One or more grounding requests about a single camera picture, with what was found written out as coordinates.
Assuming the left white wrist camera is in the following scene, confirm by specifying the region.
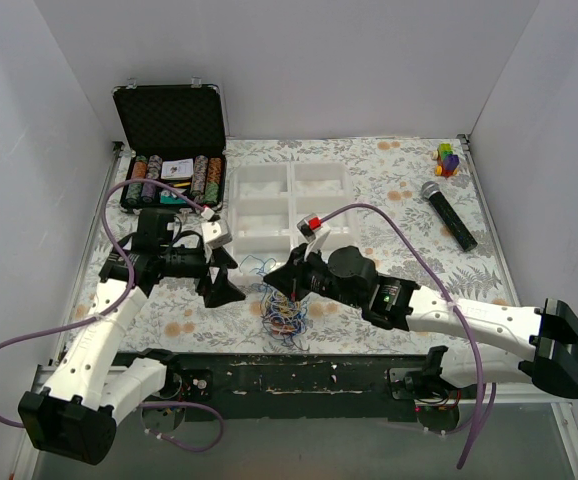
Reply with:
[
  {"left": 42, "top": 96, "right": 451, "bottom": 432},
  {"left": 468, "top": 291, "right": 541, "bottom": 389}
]
[{"left": 201, "top": 219, "right": 232, "bottom": 261}]

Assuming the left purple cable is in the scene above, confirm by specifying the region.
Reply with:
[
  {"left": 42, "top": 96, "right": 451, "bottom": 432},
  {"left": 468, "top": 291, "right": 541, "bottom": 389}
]
[{"left": 0, "top": 178, "right": 225, "bottom": 454}]

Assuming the white playing card deck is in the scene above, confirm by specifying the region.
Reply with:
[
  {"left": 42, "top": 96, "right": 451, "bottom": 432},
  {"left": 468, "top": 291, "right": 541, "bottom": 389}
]
[{"left": 160, "top": 158, "right": 194, "bottom": 181}]

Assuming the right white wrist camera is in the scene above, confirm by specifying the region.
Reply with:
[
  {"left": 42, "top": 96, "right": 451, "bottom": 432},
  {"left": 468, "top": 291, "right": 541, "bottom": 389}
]
[{"left": 297, "top": 214, "right": 331, "bottom": 260}]

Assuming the purple poker chip stack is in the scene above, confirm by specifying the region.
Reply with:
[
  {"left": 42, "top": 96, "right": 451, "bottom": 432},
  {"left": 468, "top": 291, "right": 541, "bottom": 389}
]
[{"left": 140, "top": 155, "right": 163, "bottom": 204}]

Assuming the white compartment tray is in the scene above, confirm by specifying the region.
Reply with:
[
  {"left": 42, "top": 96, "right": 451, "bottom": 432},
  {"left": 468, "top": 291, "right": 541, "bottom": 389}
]
[{"left": 227, "top": 162, "right": 355, "bottom": 287}]

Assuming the teal card box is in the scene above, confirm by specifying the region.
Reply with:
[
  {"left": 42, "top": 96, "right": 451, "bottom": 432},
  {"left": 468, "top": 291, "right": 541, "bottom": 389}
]
[{"left": 160, "top": 191, "right": 188, "bottom": 208}]

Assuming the black handheld microphone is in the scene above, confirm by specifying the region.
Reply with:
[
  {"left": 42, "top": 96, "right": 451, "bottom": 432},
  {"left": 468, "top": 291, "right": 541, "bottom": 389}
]
[{"left": 421, "top": 181, "right": 478, "bottom": 252}]

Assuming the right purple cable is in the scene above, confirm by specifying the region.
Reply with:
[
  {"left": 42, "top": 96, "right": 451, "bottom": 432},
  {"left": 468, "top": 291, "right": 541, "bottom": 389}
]
[{"left": 321, "top": 202, "right": 497, "bottom": 470}]

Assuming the black poker chip case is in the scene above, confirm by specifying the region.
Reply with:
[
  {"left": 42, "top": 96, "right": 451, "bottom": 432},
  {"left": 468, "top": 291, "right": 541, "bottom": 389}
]
[{"left": 112, "top": 84, "right": 227, "bottom": 211}]

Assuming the purple cable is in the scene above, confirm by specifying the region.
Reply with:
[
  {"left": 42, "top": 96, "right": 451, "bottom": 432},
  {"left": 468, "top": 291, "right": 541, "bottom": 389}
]
[
  {"left": 0, "top": 178, "right": 225, "bottom": 454},
  {"left": 321, "top": 202, "right": 497, "bottom": 470}
]

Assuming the orange poker chip stack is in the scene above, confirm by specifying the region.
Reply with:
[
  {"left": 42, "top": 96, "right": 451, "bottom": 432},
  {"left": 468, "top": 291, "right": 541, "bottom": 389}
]
[{"left": 127, "top": 155, "right": 148, "bottom": 197}]

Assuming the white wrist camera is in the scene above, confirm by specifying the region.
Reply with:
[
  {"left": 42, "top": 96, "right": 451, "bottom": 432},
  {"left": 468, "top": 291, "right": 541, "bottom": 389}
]
[
  {"left": 201, "top": 219, "right": 232, "bottom": 261},
  {"left": 297, "top": 214, "right": 331, "bottom": 260}
]

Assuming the colourful toy block stack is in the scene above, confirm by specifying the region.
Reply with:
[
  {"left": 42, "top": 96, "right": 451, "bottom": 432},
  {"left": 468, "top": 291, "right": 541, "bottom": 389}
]
[{"left": 432, "top": 143, "right": 460, "bottom": 178}]

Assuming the colourful wire bundle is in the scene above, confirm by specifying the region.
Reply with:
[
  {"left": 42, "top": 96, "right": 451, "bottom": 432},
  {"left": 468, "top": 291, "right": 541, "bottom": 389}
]
[{"left": 258, "top": 292, "right": 312, "bottom": 351}]

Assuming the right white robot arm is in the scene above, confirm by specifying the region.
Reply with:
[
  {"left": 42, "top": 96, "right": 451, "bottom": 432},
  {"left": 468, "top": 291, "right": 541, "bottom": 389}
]
[{"left": 263, "top": 245, "right": 578, "bottom": 399}]

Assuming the green poker chip stack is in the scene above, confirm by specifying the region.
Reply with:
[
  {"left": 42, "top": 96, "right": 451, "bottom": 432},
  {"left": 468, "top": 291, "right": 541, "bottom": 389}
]
[{"left": 203, "top": 181, "right": 220, "bottom": 206}]

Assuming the blue wire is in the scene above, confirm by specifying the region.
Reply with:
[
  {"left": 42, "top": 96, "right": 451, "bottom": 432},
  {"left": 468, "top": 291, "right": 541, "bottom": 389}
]
[{"left": 238, "top": 253, "right": 278, "bottom": 291}]

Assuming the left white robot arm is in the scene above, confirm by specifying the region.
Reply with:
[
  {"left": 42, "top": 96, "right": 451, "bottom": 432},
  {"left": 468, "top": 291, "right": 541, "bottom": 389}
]
[{"left": 18, "top": 209, "right": 245, "bottom": 465}]

